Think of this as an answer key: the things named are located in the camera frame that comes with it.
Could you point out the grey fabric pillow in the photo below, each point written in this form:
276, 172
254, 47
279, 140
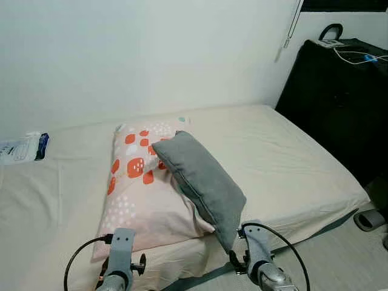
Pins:
206, 182

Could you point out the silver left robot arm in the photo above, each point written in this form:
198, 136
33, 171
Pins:
115, 284

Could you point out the pink patterned pillow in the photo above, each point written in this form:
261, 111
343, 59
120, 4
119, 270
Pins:
139, 206

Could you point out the grey chair caster wheel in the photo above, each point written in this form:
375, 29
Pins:
368, 220

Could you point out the dark teal bed base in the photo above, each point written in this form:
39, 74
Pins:
303, 239

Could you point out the cream bed mattress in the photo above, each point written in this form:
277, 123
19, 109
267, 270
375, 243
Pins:
285, 157

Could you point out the white blue plastic package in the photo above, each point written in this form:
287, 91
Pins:
21, 148

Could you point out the large black case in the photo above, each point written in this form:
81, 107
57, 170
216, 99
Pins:
333, 109

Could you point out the small white device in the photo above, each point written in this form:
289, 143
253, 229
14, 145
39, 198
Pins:
330, 43

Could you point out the small blue item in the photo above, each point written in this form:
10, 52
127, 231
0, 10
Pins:
371, 58

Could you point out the dark window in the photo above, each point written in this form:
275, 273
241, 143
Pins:
345, 5

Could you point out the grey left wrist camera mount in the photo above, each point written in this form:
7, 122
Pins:
122, 251

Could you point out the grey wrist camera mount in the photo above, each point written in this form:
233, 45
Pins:
257, 245
122, 251

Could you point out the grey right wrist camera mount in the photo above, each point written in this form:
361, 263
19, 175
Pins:
257, 245

